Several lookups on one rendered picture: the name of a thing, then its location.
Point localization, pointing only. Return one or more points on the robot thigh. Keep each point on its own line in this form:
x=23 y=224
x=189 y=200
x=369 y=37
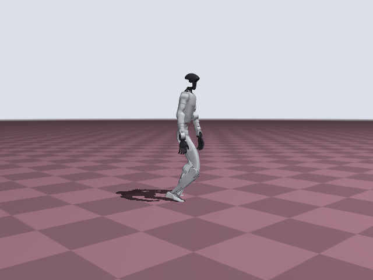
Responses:
x=192 y=154
x=187 y=166

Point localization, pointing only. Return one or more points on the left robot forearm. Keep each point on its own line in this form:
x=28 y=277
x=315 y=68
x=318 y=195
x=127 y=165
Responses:
x=196 y=126

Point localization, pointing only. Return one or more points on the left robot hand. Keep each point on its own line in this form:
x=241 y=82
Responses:
x=200 y=141

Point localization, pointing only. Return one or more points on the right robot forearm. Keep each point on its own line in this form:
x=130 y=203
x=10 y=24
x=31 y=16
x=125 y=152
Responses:
x=180 y=123

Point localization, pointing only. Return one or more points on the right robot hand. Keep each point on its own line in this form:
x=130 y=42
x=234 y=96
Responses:
x=183 y=145

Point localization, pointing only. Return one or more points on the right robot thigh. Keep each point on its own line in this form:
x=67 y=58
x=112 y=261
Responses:
x=192 y=154

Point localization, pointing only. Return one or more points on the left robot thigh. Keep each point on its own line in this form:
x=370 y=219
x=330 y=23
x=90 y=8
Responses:
x=187 y=166

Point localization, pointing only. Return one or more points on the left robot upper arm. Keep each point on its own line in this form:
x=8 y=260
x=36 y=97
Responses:
x=195 y=115

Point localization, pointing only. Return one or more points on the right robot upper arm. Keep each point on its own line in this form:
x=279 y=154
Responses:
x=184 y=97

